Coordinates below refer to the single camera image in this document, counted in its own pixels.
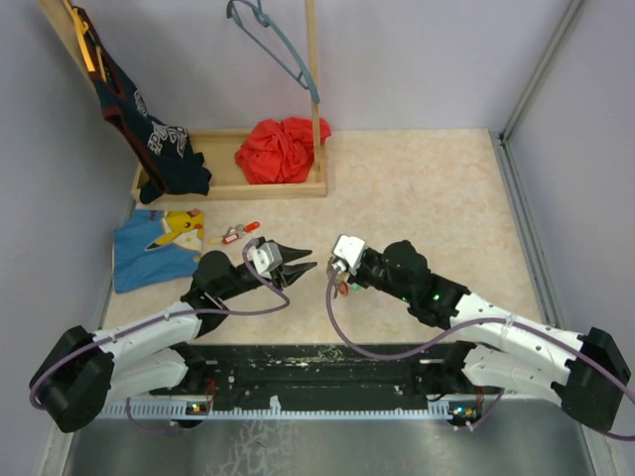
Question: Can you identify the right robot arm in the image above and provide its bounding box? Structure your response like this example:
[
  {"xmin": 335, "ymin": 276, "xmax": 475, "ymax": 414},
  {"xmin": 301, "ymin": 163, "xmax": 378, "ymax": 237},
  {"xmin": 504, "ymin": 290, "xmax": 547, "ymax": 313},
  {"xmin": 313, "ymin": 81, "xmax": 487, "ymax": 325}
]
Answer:
[{"xmin": 332, "ymin": 236, "xmax": 631, "ymax": 435}]

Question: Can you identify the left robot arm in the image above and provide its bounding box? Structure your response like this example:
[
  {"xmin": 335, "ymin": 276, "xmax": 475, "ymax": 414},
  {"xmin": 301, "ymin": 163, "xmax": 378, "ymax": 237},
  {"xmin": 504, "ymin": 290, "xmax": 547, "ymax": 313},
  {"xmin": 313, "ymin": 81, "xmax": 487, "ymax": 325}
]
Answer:
[{"xmin": 29, "ymin": 237, "xmax": 316, "ymax": 433}]

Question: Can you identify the red crumpled cloth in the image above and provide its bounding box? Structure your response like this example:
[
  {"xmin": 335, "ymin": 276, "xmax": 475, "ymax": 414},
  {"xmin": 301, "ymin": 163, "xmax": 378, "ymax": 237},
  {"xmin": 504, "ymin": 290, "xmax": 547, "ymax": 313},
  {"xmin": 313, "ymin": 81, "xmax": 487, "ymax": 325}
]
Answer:
[{"xmin": 234, "ymin": 117, "xmax": 315, "ymax": 185}]

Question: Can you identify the wooden rack tray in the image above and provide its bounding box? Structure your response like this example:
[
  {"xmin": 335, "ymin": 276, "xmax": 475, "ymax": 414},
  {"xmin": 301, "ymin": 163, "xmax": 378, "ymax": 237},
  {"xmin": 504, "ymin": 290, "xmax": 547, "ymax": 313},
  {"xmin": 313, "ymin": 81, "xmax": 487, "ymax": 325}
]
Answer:
[{"xmin": 39, "ymin": 1, "xmax": 327, "ymax": 200}]

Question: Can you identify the blue pikachu shirt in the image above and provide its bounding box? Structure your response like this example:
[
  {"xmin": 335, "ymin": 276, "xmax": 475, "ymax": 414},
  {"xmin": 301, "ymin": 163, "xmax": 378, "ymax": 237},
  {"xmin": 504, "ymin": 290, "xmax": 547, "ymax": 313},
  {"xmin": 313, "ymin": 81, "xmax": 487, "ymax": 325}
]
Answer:
[{"xmin": 112, "ymin": 208, "xmax": 204, "ymax": 294}]

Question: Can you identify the dark navy jersey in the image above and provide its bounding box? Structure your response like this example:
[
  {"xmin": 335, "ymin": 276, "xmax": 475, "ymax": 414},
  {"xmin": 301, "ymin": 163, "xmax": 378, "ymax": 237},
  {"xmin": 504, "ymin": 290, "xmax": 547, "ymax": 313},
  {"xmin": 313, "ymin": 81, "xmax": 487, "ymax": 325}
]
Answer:
[{"xmin": 78, "ymin": 7, "xmax": 212, "ymax": 204}]

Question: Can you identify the teal clothes hanger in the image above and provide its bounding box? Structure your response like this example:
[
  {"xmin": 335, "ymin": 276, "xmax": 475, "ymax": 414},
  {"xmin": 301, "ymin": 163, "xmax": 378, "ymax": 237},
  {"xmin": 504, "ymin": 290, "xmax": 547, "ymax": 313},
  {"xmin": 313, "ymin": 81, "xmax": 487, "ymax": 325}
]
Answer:
[{"xmin": 226, "ymin": 0, "xmax": 321, "ymax": 104}]

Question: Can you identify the yellow clothes hanger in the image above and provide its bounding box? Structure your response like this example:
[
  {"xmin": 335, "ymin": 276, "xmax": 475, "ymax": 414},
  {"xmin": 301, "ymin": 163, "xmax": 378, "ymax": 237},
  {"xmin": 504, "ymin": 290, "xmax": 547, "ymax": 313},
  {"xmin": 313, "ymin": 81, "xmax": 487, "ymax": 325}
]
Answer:
[{"xmin": 63, "ymin": 0, "xmax": 106, "ymax": 81}]

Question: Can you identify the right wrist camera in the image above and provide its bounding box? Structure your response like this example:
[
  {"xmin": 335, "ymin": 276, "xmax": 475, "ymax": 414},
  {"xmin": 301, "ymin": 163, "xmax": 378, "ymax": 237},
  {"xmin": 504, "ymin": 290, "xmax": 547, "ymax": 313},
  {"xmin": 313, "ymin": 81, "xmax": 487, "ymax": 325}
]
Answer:
[{"xmin": 330, "ymin": 234, "xmax": 367, "ymax": 275}]

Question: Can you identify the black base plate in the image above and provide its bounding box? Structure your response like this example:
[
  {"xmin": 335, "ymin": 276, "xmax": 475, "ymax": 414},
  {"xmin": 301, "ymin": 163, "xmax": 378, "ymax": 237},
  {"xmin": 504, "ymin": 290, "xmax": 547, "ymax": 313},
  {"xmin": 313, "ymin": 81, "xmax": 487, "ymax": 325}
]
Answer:
[{"xmin": 93, "ymin": 342, "xmax": 570, "ymax": 413}]

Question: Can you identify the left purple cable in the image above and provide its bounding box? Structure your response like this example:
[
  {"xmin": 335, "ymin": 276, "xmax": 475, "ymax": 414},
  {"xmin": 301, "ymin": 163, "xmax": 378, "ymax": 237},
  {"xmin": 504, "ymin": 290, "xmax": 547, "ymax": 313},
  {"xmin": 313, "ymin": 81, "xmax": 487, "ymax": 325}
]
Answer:
[{"xmin": 29, "ymin": 240, "xmax": 292, "ymax": 435}]

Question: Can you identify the aluminium frame rail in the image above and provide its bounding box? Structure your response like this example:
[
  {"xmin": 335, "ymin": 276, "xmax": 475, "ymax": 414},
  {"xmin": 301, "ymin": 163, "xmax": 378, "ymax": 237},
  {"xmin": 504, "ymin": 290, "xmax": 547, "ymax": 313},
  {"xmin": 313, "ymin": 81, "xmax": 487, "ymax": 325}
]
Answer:
[{"xmin": 495, "ymin": 0, "xmax": 635, "ymax": 476}]

